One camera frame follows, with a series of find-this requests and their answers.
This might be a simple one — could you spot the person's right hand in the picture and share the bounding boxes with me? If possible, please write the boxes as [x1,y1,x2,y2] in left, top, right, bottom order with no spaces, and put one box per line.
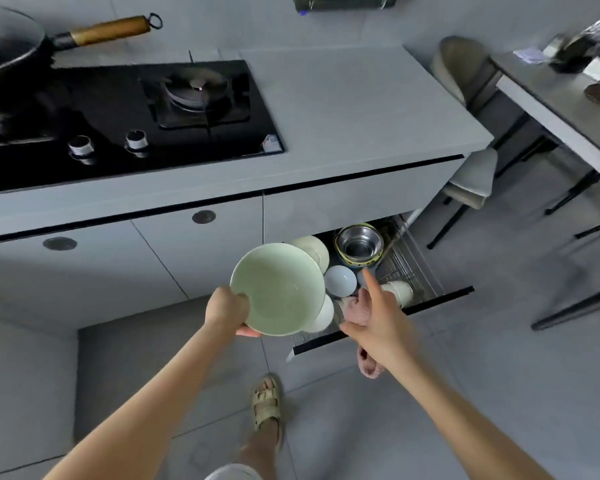
[339,267,421,373]

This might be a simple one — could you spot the person's left hand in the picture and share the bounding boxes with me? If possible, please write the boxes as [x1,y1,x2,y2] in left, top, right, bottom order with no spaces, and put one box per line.
[203,286,263,339]

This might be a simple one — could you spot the pink dish cloth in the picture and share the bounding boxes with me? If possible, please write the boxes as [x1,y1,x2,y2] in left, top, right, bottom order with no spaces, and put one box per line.
[341,287,389,381]

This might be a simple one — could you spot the cream cup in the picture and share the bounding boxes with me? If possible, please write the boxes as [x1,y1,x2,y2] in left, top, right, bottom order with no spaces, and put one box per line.
[379,279,415,311]

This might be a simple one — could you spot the pale green bowl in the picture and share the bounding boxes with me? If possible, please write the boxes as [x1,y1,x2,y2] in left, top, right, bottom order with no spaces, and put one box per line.
[229,243,327,337]

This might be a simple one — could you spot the white deep bowl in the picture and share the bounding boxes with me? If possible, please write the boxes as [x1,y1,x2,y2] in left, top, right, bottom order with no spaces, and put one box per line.
[302,293,336,334]

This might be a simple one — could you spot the small white round bowl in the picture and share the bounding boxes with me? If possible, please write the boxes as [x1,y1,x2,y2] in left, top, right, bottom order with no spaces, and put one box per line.
[323,264,359,299]

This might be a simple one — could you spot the stainless steel mixing bowl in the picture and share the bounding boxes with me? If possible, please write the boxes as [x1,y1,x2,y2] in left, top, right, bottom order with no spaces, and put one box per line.
[333,223,385,268]

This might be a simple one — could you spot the large cream bowl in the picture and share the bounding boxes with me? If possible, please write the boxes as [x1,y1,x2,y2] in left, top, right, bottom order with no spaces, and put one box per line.
[289,235,331,275]

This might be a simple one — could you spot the person's right forearm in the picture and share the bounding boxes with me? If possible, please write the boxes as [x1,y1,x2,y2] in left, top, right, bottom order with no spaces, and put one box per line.
[385,339,556,480]

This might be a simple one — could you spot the person's left forearm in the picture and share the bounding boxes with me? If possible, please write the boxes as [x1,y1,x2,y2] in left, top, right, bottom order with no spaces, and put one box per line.
[45,319,241,480]

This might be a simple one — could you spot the person's left leg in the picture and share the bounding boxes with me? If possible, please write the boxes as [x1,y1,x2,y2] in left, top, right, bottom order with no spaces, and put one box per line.
[237,419,283,480]

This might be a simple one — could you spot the long brown wooden stick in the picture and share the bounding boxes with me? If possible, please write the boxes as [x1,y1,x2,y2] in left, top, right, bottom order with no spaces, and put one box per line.
[367,214,412,275]

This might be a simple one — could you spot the beige buckle sandal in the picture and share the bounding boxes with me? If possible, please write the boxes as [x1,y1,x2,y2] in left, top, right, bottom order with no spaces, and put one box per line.
[251,375,283,431]

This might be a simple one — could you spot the grey base cabinet round knob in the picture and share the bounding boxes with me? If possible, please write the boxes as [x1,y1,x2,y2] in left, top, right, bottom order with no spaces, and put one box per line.
[0,192,266,341]

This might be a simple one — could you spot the steel cooktop knob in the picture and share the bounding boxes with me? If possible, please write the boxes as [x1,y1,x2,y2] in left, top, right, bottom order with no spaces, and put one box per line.
[67,134,97,165]
[123,128,151,158]

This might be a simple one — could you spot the black burner grate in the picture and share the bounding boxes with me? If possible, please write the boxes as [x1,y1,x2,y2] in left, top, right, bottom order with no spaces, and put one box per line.
[0,94,61,151]
[139,64,253,131]

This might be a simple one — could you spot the black glass cooktop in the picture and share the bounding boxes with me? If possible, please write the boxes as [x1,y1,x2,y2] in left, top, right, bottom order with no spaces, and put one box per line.
[0,59,286,195]

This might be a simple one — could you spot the grey chair black legs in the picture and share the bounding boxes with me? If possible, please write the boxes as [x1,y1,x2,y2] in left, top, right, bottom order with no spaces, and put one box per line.
[467,59,561,178]

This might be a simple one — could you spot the grey dining table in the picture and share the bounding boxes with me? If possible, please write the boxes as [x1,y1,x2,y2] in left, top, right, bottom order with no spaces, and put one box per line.
[489,52,600,191]

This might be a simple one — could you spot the black wok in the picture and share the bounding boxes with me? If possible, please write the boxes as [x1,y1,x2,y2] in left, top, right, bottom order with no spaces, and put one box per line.
[0,4,163,95]

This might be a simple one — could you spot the white crumpled paper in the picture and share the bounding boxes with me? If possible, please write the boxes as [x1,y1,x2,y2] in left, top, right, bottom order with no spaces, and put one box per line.
[512,47,546,65]

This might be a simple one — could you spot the black bag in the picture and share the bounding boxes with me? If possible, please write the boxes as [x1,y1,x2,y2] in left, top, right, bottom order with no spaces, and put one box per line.
[547,9,600,75]

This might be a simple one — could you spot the dark glass wok lid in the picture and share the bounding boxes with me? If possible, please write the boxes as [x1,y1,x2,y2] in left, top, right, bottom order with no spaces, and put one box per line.
[0,5,46,73]

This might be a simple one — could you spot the black metal chair frame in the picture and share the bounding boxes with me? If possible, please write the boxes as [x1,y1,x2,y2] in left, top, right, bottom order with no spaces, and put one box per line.
[529,169,600,331]

